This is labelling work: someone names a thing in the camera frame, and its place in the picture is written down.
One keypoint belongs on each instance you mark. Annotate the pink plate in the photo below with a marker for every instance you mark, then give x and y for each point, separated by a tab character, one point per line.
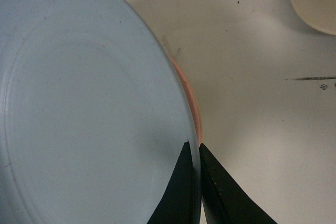
191	98

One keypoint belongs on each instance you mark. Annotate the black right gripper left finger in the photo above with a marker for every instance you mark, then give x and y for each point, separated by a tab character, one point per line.
178	200

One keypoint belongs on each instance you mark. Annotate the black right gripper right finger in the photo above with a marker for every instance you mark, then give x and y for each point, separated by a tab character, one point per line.
224	201

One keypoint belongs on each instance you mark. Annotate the blue plate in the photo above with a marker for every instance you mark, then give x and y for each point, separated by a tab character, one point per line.
93	114

